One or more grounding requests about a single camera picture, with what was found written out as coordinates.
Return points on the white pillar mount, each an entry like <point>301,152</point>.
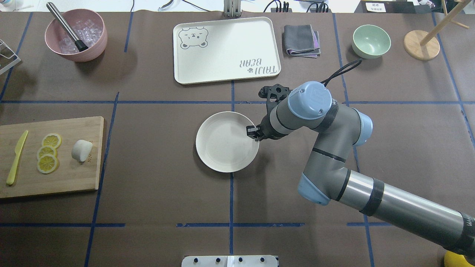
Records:
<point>231,261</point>

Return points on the cream bear tray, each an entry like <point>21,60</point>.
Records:
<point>224,50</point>

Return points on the lemon slice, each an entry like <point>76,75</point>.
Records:
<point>46,149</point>
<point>52,139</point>
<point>47,164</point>

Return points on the bamboo cutting board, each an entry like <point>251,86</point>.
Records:
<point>70,175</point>

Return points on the folded grey cloth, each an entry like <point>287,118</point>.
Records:
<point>301,40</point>

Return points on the steel muddler black tip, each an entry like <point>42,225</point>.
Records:
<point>80,45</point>

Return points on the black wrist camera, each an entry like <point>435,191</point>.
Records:
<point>273,95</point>

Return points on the green bowl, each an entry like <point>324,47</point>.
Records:
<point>370,42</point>

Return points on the yellow plastic knife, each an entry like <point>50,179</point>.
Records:
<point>18,151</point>

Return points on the pink bowl with ice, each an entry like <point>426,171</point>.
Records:
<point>90,29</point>

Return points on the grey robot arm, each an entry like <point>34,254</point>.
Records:
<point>326,177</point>

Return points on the aluminium frame post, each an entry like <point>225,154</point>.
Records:
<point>232,8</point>

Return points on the wooden mug stand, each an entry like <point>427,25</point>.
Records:
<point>425,46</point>

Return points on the cream plate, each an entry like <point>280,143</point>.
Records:
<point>222,142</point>

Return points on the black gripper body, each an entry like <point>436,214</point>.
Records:
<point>264,131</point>

